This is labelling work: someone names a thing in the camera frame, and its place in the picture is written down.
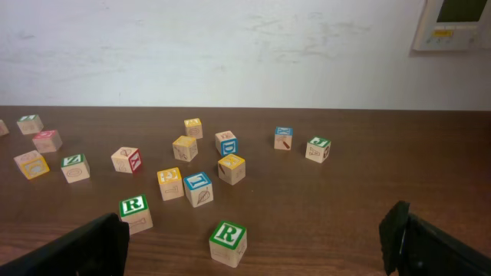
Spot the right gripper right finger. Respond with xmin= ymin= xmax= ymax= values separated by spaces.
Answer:
xmin=379 ymin=201 xmax=490 ymax=276

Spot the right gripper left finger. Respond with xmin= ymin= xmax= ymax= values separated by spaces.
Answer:
xmin=1 ymin=213 xmax=130 ymax=275

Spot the green r block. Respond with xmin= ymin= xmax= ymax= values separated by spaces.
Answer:
xmin=209 ymin=221 xmax=247 ymax=268
xmin=119 ymin=194 xmax=153 ymax=235

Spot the green Z block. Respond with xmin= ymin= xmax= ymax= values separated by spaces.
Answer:
xmin=61 ymin=153 xmax=90 ymax=183

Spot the plain wood block picture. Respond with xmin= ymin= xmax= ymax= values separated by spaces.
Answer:
xmin=111 ymin=146 xmax=143 ymax=173

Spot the yellow E block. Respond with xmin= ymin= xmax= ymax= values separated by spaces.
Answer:
xmin=157 ymin=167 xmax=185 ymax=201

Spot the plain wood block centre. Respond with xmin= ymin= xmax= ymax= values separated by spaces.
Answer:
xmin=14 ymin=150 xmax=50 ymax=179

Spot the blue L block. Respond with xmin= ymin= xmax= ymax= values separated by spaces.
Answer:
xmin=183 ymin=172 xmax=213 ymax=208

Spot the red G block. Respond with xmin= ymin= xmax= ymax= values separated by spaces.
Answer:
xmin=32 ymin=130 xmax=62 ymax=153

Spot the green J block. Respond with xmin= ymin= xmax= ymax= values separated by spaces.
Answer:
xmin=305 ymin=136 xmax=331 ymax=163

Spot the green L block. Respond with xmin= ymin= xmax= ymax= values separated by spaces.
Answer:
xmin=17 ymin=114 xmax=44 ymax=135

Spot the yellow block top right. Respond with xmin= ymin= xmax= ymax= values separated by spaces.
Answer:
xmin=184 ymin=118 xmax=203 ymax=139

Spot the wood block blue D side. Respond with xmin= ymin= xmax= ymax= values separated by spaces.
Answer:
xmin=215 ymin=130 xmax=239 ymax=156

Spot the blue X block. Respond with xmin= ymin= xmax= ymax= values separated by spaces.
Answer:
xmin=274 ymin=126 xmax=293 ymax=150

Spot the white wall panel device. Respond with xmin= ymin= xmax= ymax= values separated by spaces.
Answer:
xmin=412 ymin=0 xmax=490 ymax=51

